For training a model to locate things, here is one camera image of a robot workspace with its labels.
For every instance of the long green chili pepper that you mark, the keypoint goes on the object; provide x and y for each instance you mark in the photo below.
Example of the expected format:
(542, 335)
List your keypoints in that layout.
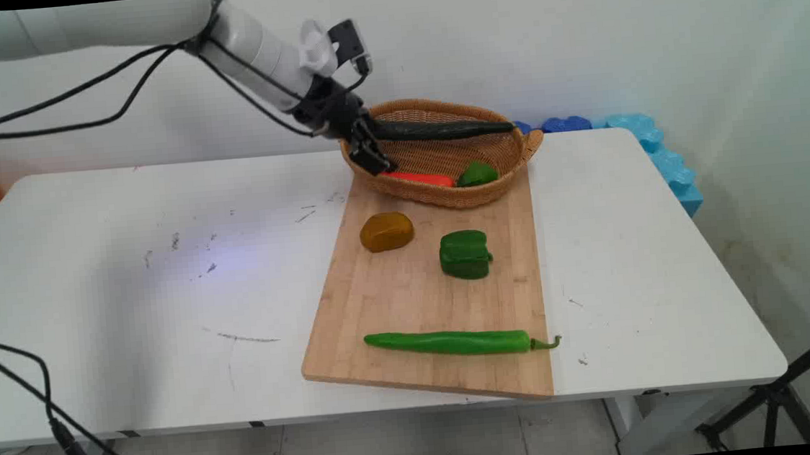
(450, 342)

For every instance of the light blue foam mat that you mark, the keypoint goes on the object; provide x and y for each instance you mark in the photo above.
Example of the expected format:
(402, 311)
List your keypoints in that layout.
(667, 156)

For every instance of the black wrist camera white mount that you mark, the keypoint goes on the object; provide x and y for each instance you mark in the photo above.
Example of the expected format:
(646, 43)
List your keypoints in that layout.
(334, 45)

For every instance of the dark green cucumber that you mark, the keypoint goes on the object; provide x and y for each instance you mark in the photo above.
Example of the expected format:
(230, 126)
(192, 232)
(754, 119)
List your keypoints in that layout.
(441, 129)

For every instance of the wooden cutting board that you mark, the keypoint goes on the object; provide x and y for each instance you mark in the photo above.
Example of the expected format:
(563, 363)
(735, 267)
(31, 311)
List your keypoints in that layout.
(418, 306)

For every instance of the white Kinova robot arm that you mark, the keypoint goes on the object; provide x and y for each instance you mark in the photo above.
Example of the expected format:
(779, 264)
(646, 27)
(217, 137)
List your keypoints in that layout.
(107, 23)

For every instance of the dark blue foam mat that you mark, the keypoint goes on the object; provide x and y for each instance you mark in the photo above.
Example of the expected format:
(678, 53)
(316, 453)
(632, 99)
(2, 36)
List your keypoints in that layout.
(564, 124)

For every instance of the red carrot in basket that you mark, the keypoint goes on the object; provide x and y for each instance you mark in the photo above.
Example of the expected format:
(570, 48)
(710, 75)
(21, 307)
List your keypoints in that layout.
(419, 178)

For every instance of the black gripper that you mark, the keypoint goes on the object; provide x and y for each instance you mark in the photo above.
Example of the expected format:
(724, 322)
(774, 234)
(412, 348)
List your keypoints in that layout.
(329, 105)

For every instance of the white table leg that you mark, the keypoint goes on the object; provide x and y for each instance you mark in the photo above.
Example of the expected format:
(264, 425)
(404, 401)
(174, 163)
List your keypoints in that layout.
(641, 426)

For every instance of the yellow brown potato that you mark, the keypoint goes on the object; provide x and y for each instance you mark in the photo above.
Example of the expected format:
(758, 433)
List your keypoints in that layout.
(386, 231)

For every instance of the woven wicker basket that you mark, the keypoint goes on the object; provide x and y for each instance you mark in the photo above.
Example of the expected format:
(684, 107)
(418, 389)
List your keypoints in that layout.
(442, 153)

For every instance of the large green bell pepper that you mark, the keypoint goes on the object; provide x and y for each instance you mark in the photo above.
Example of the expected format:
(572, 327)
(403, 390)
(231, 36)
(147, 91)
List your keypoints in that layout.
(463, 255)

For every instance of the small green bell pepper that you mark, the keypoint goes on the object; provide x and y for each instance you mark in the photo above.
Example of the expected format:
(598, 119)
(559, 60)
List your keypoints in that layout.
(477, 174)

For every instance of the black tripod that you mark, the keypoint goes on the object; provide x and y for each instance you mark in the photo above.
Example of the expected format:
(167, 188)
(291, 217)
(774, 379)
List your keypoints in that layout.
(772, 394)

